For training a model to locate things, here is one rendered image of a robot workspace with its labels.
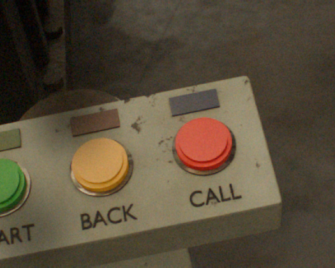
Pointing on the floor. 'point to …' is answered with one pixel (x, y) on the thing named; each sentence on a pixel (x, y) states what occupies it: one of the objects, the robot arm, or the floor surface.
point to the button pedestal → (136, 188)
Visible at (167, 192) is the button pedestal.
